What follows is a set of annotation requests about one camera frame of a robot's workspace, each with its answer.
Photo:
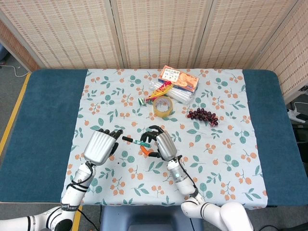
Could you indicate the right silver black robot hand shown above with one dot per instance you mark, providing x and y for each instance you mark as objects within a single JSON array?
[{"x": 164, "y": 144}]

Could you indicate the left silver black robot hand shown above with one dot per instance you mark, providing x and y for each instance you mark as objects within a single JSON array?
[{"x": 98, "y": 146}]

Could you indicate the green silver marker body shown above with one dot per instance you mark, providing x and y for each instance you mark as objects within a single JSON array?
[{"x": 142, "y": 144}]

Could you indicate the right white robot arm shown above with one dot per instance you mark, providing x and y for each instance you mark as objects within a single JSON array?
[{"x": 183, "y": 180}]

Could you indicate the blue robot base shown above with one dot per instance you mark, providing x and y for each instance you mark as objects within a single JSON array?
[{"x": 149, "y": 219}]

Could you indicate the floral fruit print tablecloth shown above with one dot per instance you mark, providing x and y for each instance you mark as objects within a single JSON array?
[{"x": 168, "y": 173}]

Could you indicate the clear packing tape roll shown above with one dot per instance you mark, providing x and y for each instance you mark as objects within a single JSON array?
[{"x": 164, "y": 111}]

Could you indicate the dark red grape bunch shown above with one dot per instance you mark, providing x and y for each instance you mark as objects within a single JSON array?
[{"x": 202, "y": 115}]

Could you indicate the striped party blowers bundle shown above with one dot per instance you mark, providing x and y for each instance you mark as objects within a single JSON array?
[{"x": 142, "y": 101}]

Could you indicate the clear plastic straws pack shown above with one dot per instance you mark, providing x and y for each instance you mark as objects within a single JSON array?
[{"x": 180, "y": 95}]

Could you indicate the teal table cover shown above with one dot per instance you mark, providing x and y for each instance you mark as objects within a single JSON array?
[{"x": 43, "y": 120}]

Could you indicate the orange biscuit box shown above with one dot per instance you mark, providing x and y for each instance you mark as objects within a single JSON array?
[{"x": 183, "y": 80}]

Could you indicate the woven bamboo folding screen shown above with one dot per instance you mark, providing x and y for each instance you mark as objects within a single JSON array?
[{"x": 154, "y": 31}]

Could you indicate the white power strip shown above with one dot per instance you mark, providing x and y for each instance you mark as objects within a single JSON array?
[{"x": 294, "y": 113}]

